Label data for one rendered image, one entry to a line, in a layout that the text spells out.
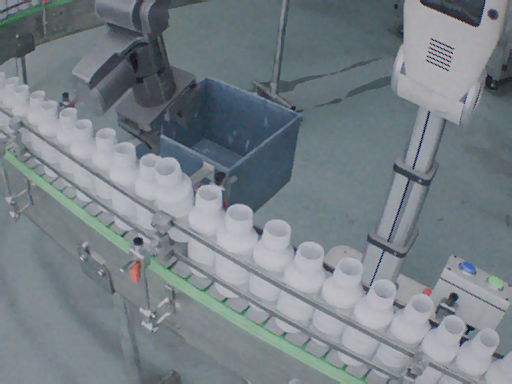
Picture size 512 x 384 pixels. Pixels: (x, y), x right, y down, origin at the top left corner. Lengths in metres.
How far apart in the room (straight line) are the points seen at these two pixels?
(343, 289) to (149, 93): 0.36
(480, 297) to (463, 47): 0.54
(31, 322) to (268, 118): 1.25
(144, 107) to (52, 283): 1.63
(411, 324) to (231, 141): 1.02
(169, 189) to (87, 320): 1.35
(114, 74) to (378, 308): 0.45
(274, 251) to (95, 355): 1.33
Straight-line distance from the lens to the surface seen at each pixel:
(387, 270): 1.55
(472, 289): 0.85
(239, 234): 0.79
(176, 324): 1.01
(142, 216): 0.92
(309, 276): 0.76
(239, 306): 0.88
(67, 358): 2.02
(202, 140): 1.66
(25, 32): 2.18
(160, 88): 0.68
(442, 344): 0.73
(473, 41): 1.12
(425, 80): 1.18
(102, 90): 0.60
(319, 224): 2.52
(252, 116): 1.52
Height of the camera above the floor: 1.69
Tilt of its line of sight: 40 degrees down
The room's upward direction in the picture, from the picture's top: 7 degrees clockwise
